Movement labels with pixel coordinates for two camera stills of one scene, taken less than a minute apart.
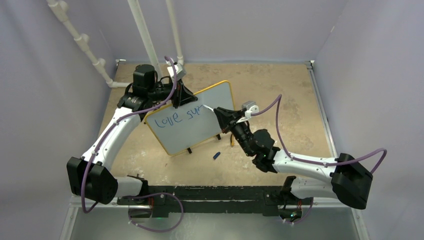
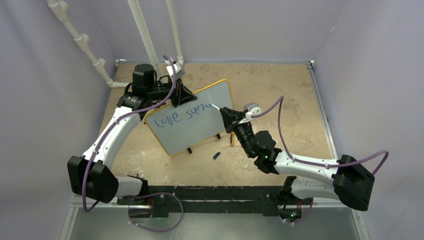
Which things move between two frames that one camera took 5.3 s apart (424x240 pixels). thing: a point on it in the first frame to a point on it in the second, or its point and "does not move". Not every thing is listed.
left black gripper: [182, 95] does not move
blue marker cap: [216, 155] does not move
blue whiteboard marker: [209, 107] to [216, 107]
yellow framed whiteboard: [191, 124] does not move
